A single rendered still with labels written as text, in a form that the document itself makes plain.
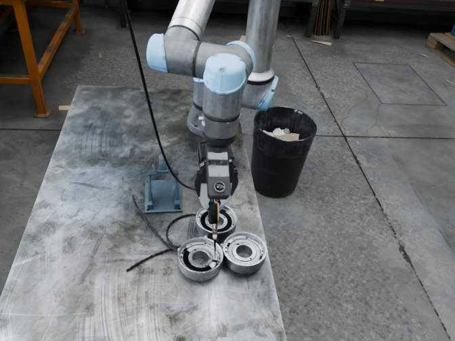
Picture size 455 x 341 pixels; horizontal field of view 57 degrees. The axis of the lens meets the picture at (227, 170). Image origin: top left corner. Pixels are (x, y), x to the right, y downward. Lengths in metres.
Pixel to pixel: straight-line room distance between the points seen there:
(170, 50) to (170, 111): 0.67
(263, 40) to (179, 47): 0.40
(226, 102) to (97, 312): 0.52
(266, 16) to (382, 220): 1.58
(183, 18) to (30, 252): 0.64
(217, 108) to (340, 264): 1.52
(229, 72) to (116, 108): 0.86
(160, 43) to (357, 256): 1.64
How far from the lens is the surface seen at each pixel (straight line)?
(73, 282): 1.03
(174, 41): 0.91
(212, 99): 0.79
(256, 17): 1.22
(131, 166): 1.30
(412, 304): 2.19
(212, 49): 0.89
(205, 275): 0.98
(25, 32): 2.84
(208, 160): 0.85
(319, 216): 2.39
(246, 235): 1.06
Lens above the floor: 1.62
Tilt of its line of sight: 39 degrees down
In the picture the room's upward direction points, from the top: 7 degrees clockwise
